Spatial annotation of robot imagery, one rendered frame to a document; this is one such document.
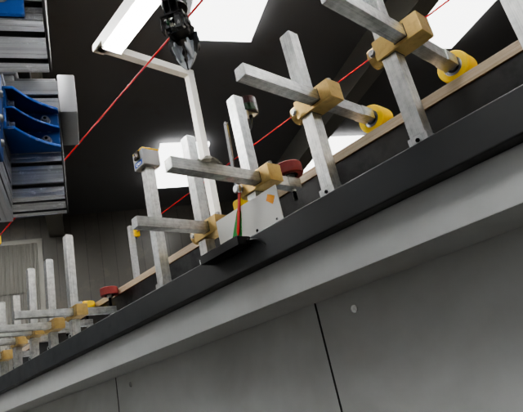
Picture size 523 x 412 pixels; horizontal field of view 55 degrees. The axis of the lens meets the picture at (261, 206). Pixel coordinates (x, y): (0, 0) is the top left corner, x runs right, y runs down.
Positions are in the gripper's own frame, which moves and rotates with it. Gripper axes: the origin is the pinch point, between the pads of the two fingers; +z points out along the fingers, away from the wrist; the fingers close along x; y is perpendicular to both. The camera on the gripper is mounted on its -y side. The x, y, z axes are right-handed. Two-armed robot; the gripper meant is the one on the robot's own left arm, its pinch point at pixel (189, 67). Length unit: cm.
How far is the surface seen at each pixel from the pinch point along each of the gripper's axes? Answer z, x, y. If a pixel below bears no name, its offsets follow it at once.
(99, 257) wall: -146, -352, -518
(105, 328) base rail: 54, -69, -56
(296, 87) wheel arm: 25.3, 28.3, 12.3
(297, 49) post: 8.3, 30.4, 2.0
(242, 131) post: 18.9, 8.7, -10.5
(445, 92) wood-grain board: 32, 61, -2
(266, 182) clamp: 37.7, 12.7, -7.3
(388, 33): 27, 50, 22
